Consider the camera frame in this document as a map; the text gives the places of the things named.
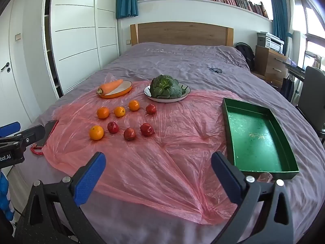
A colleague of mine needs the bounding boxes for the black backpack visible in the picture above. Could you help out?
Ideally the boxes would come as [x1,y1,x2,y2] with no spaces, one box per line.
[235,42,255,72]

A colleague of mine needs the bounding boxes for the orange oval dish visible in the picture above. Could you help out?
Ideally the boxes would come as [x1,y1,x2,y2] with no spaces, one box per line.
[99,81,133,99]

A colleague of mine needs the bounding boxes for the green leafy vegetable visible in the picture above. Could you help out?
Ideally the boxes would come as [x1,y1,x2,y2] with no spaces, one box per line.
[149,75,184,99]

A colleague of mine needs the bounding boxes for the wooden headboard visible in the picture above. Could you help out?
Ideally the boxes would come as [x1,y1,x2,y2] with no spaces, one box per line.
[130,22,234,47]

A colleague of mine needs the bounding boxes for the orange carrot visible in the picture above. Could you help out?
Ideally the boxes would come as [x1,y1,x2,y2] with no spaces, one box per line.
[96,79,124,96]

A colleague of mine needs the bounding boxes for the grey chair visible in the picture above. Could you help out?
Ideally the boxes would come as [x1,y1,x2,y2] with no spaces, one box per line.
[296,66,325,145]

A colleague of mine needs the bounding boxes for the green metal tray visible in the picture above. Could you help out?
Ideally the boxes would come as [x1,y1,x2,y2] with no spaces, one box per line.
[221,97,299,181]

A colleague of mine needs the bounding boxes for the phone in red case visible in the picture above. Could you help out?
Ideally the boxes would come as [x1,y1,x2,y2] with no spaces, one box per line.
[36,120,59,148]

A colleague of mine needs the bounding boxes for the wooden dresser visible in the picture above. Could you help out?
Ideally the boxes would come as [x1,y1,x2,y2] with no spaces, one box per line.
[255,45,288,87]

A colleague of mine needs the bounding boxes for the person's left hand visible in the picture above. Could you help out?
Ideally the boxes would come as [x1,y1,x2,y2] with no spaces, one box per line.
[0,175,15,222]

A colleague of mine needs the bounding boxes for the pink plastic sheet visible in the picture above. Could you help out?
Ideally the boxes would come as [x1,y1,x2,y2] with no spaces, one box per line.
[42,72,244,225]

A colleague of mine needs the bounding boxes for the white enamel plate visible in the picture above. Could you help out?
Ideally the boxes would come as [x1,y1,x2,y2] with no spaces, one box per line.
[144,83,191,103]

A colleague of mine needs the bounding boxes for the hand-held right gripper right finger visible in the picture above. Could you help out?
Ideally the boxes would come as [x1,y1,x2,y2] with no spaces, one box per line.
[211,151,297,244]

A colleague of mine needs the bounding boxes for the white door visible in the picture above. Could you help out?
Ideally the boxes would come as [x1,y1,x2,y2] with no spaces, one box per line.
[0,0,35,133]

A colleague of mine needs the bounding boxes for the grey desk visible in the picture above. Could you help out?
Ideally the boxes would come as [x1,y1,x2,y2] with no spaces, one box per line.
[283,61,309,77]

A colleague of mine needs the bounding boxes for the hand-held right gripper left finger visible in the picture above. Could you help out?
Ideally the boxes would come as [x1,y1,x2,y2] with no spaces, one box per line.
[14,152,106,244]

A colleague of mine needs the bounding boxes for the white wardrobe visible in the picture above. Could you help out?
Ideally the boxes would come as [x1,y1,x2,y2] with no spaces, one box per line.
[42,0,120,99]

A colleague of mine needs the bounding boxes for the navy bag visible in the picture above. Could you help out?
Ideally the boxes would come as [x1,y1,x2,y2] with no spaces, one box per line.
[281,75,295,102]

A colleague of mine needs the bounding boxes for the white printer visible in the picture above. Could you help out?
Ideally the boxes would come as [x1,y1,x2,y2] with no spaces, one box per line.
[256,32,285,54]

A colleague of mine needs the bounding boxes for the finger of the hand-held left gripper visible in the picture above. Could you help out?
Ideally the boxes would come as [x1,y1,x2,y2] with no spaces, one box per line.
[0,121,21,137]
[16,124,46,148]

